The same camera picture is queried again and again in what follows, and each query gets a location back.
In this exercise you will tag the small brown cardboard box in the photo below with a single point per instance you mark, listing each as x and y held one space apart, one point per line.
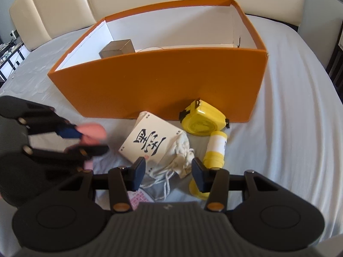
118 47

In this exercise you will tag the cluttered bedside cabinet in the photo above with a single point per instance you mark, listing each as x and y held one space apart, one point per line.
9 56

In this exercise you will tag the yellow tape measure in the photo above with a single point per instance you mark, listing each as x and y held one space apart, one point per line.
201 120

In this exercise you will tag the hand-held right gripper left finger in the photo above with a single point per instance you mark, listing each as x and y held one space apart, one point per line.
140 174

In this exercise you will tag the dark slatted bedside cabinet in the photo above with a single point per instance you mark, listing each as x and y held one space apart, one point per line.
336 61

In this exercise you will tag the white calligraphy card box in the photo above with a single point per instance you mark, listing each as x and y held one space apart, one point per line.
150 142

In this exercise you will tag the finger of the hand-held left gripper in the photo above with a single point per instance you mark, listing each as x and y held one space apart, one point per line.
88 150
70 132

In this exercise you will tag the orange cardboard box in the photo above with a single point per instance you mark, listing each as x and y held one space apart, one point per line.
160 85

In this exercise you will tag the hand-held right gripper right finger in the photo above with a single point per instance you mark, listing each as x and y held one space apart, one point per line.
199 176

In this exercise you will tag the cream padded headboard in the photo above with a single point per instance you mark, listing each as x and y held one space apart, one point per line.
134 0

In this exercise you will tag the pink plastic object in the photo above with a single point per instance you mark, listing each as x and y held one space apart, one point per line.
93 132

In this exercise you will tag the yellow and white bottle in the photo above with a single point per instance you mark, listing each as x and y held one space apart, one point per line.
217 147

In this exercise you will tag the grey bed sheet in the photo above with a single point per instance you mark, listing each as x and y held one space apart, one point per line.
289 117

